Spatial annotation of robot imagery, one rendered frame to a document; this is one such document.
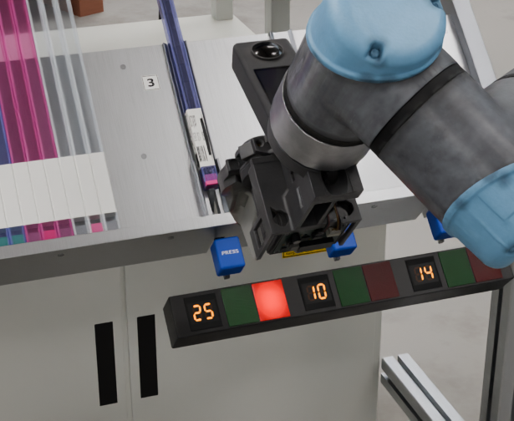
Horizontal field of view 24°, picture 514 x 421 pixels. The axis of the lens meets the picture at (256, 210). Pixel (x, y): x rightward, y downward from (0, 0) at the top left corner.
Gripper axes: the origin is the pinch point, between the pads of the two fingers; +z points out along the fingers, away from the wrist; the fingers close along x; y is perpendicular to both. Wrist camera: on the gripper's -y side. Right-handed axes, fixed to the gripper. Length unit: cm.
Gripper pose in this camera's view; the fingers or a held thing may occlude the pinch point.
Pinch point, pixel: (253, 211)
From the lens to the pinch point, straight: 102.8
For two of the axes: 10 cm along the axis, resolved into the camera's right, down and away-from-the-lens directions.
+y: 2.5, 9.1, -3.4
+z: -2.1, 3.9, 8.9
